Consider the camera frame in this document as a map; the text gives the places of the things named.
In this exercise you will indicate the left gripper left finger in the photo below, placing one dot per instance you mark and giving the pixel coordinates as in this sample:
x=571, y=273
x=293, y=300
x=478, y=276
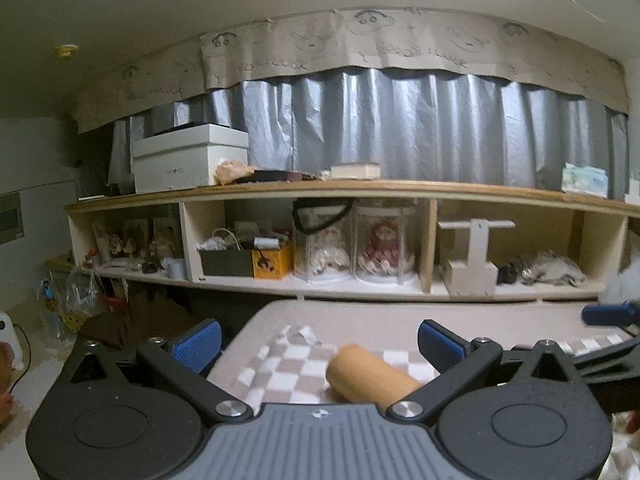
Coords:
x=177, y=365

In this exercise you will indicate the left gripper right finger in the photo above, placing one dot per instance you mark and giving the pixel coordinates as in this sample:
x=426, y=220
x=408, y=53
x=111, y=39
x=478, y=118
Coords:
x=462, y=366

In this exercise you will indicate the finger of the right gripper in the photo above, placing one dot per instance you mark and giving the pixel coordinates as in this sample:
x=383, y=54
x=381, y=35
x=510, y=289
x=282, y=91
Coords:
x=624, y=314

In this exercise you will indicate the tan cylindrical cup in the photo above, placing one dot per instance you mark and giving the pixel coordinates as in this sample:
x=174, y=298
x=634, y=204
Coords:
x=359, y=376

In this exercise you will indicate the white wooden stand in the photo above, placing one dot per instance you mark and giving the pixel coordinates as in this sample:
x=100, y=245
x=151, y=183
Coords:
x=466, y=270

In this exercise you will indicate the grey fluffy item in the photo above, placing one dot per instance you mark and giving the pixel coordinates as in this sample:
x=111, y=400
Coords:
x=552, y=269

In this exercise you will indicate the dark green box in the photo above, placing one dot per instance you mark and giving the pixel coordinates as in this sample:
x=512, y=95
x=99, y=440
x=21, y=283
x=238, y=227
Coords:
x=231, y=262

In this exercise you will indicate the checkered beige white cloth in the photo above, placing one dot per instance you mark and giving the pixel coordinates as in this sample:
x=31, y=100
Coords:
x=291, y=368

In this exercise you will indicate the yellow cardboard box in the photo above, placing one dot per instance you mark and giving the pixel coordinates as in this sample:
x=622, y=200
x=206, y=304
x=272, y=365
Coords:
x=273, y=264

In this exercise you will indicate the tissue pack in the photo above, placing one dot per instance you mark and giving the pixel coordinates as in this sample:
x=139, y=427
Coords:
x=584, y=180

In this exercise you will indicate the red doll in clear case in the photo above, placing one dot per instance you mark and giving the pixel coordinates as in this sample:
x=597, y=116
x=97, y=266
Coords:
x=386, y=241

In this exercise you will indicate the white space heater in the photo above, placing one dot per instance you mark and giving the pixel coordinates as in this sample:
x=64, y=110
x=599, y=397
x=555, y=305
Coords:
x=8, y=338

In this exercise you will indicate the crumpled peach cloth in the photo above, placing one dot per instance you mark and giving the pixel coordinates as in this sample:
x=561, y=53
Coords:
x=232, y=170

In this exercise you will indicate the white storage box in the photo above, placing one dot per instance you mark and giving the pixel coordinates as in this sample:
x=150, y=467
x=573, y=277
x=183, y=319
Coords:
x=186, y=158

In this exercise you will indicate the stack of books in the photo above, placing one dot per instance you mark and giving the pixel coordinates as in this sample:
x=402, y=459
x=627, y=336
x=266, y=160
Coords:
x=356, y=171

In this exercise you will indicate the silver grey curtain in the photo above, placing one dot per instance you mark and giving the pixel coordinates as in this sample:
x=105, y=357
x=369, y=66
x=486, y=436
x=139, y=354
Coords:
x=417, y=125

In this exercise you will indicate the beige printed valance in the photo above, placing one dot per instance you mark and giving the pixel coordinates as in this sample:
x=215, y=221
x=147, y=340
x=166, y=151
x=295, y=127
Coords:
x=409, y=39

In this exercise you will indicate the long wooden wall shelf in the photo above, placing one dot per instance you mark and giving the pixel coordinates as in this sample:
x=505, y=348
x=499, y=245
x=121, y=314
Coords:
x=156, y=237

